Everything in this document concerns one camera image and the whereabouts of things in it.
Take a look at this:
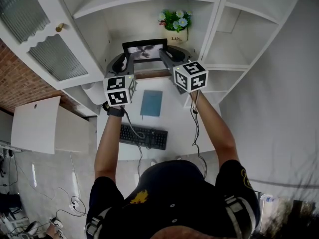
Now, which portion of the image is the grey shoulder strap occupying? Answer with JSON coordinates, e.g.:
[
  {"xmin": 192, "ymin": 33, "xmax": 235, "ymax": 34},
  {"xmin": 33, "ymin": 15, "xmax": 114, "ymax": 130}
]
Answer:
[
  {"xmin": 84, "ymin": 207, "xmax": 112, "ymax": 239},
  {"xmin": 224, "ymin": 195, "xmax": 257, "ymax": 239}
]

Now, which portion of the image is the black picture frame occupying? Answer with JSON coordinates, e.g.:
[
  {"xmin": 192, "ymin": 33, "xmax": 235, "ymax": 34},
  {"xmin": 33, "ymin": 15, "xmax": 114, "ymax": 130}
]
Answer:
[{"xmin": 122, "ymin": 38, "xmax": 168, "ymax": 64}]

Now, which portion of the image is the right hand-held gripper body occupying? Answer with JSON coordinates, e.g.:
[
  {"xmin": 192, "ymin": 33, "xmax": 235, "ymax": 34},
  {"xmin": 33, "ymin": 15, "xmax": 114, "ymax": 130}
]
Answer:
[{"xmin": 168, "ymin": 57, "xmax": 209, "ymax": 95}]

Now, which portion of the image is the right hand-held gripper cable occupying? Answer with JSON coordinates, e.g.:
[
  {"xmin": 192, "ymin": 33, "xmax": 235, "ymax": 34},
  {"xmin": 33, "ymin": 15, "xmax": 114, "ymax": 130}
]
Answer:
[{"xmin": 190, "ymin": 93, "xmax": 208, "ymax": 180}]

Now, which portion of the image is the white desk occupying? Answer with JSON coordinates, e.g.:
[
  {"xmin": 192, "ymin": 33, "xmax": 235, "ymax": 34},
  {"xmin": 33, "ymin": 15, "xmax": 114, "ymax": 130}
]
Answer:
[{"xmin": 96, "ymin": 77, "xmax": 222, "ymax": 161}]

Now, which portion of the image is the white shelf compartment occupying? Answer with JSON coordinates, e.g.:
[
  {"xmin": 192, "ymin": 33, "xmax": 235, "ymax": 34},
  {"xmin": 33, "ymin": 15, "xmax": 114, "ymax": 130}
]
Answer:
[{"xmin": 72, "ymin": 0, "xmax": 220, "ymax": 78}]

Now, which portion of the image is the black keyboard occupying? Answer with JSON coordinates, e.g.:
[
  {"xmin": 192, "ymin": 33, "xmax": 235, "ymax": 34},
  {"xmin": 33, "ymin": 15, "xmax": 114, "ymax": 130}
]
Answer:
[{"xmin": 119, "ymin": 123, "xmax": 168, "ymax": 151}]

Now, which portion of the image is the left hand-held gripper cable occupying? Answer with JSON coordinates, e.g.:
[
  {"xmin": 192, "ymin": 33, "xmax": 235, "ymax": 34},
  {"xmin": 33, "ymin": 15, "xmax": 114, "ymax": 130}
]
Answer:
[{"xmin": 121, "ymin": 106, "xmax": 150, "ymax": 181}]

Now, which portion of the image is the white pot of blue flowers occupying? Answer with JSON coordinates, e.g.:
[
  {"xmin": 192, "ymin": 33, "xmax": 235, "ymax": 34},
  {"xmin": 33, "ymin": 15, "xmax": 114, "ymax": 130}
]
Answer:
[{"xmin": 157, "ymin": 8, "xmax": 193, "ymax": 44}]

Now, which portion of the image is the grey metal table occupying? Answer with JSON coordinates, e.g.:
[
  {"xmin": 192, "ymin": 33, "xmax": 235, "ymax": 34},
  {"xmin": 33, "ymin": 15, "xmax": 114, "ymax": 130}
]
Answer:
[{"xmin": 0, "ymin": 140, "xmax": 23, "ymax": 154}]

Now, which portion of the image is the white side cabinet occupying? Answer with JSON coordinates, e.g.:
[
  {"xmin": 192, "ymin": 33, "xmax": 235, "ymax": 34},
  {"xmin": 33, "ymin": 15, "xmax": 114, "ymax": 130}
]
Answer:
[{"xmin": 10, "ymin": 95, "xmax": 97, "ymax": 155}]

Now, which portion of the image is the white open shelf unit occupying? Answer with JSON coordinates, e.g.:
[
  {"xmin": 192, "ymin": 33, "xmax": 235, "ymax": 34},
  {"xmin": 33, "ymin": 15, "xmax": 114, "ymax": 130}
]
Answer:
[{"xmin": 183, "ymin": 0, "xmax": 306, "ymax": 109}]

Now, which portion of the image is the hand-held gripper cable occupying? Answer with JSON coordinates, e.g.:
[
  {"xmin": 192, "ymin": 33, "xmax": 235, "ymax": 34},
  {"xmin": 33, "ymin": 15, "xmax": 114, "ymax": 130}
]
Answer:
[
  {"xmin": 121, "ymin": 106, "xmax": 150, "ymax": 181},
  {"xmin": 190, "ymin": 93, "xmax": 208, "ymax": 180}
]

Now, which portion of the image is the person's black shirt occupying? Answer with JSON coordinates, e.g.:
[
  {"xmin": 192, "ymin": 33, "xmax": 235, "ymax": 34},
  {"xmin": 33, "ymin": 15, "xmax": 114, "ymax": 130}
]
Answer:
[{"xmin": 84, "ymin": 159, "xmax": 261, "ymax": 239}]

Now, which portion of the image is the person's right forearm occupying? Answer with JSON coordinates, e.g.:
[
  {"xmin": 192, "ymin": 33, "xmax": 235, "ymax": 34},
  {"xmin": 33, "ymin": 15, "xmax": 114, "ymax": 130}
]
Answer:
[{"xmin": 190, "ymin": 91, "xmax": 241, "ymax": 170}]

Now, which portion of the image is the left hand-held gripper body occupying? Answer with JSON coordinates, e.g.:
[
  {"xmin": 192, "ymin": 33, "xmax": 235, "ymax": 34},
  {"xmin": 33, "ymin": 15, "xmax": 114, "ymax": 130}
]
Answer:
[{"xmin": 103, "ymin": 69, "xmax": 137, "ymax": 107}]

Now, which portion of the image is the teal notebook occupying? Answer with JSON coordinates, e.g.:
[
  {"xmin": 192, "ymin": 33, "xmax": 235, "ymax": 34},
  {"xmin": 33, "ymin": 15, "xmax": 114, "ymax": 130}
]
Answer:
[{"xmin": 140, "ymin": 90, "xmax": 163, "ymax": 120}]

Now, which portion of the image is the white table lamp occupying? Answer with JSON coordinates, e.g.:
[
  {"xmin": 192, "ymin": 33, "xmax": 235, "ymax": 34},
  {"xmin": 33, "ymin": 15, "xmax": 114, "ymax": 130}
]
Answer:
[{"xmin": 81, "ymin": 81, "xmax": 108, "ymax": 106}]

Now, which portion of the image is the black floor cable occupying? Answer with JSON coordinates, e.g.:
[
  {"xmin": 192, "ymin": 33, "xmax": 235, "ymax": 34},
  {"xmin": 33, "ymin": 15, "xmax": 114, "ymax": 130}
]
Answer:
[{"xmin": 56, "ymin": 195, "xmax": 87, "ymax": 218}]

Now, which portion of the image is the person's left forearm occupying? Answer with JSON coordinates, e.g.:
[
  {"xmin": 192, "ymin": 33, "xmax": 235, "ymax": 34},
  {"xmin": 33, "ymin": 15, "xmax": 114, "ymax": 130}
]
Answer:
[{"xmin": 94, "ymin": 115, "xmax": 125, "ymax": 183}]

